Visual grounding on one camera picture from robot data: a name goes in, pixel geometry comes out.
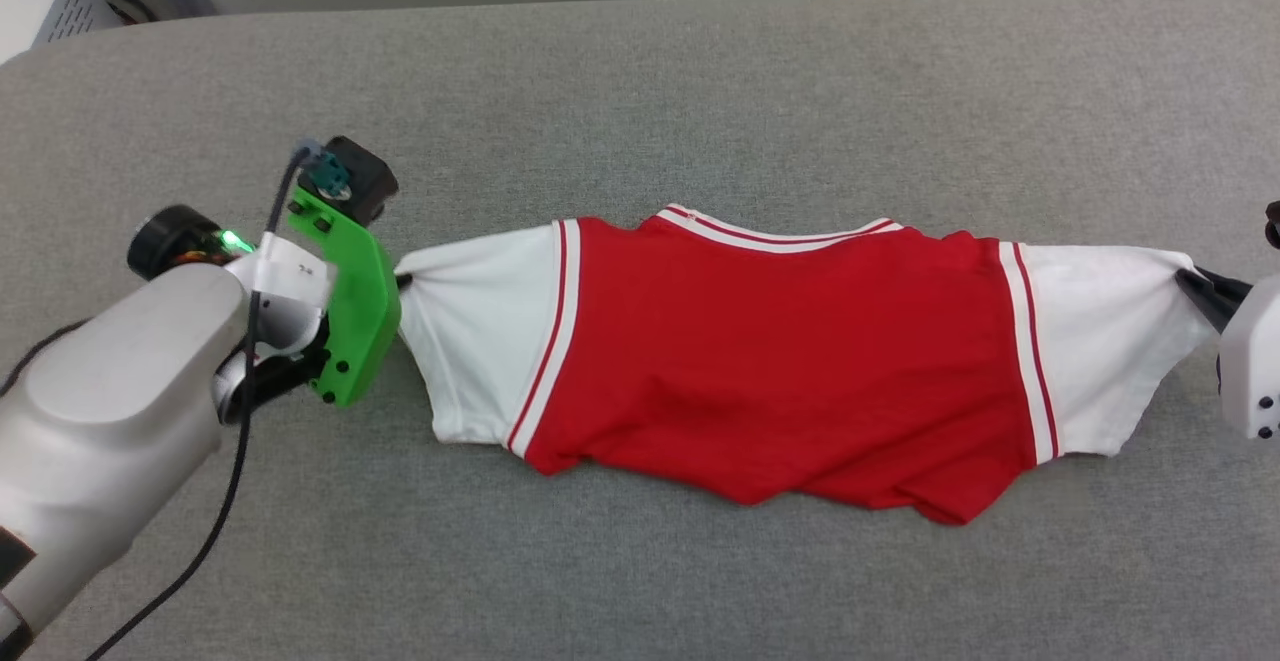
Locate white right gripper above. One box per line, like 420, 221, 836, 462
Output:
1176, 267, 1280, 442

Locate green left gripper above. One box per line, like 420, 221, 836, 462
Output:
286, 186, 413, 408

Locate red and white shirt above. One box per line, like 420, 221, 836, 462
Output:
395, 203, 1223, 527

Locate grey fabric sofa cushion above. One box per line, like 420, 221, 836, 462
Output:
0, 0, 1280, 661

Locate white equipment box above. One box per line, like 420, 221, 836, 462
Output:
0, 0, 126, 67

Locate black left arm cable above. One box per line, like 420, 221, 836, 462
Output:
85, 141, 329, 661

